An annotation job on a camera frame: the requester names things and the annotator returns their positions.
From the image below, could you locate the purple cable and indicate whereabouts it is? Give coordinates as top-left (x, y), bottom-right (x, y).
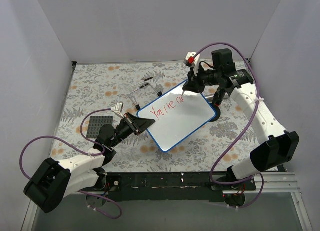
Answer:
top-left (19, 107), bottom-right (123, 220)
top-left (196, 42), bottom-right (265, 209)

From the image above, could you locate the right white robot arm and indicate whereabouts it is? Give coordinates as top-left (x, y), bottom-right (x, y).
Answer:
top-left (182, 48), bottom-right (300, 190)

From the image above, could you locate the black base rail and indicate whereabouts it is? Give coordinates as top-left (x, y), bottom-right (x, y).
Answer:
top-left (77, 171), bottom-right (258, 202)

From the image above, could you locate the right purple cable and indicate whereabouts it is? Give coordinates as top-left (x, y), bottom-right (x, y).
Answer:
top-left (196, 42), bottom-right (265, 209)

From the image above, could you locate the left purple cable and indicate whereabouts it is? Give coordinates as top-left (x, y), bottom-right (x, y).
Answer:
top-left (19, 107), bottom-right (123, 220)

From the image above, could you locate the blue framed whiteboard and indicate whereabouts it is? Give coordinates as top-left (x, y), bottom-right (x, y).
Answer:
top-left (137, 81), bottom-right (216, 153)

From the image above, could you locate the floral table mat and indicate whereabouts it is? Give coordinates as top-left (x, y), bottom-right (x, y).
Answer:
top-left (47, 60), bottom-right (267, 174)

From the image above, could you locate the black microphone on stand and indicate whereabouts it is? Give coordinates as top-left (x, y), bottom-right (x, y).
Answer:
top-left (209, 87), bottom-right (226, 122)

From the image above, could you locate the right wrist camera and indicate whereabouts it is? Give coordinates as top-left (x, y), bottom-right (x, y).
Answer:
top-left (183, 52), bottom-right (200, 75)

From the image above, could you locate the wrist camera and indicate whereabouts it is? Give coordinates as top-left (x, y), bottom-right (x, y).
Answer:
top-left (111, 102), bottom-right (124, 119)
top-left (183, 52), bottom-right (200, 75)

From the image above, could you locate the wire whiteboard stand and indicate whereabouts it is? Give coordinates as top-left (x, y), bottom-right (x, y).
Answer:
top-left (126, 76), bottom-right (163, 111)

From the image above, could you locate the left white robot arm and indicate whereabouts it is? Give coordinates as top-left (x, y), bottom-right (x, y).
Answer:
top-left (23, 113), bottom-right (156, 213)

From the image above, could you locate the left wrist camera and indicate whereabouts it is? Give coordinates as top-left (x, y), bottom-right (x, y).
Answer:
top-left (111, 102), bottom-right (124, 119)

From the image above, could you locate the grey studded baseplate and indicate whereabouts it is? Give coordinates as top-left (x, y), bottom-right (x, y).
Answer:
top-left (86, 115), bottom-right (114, 139)

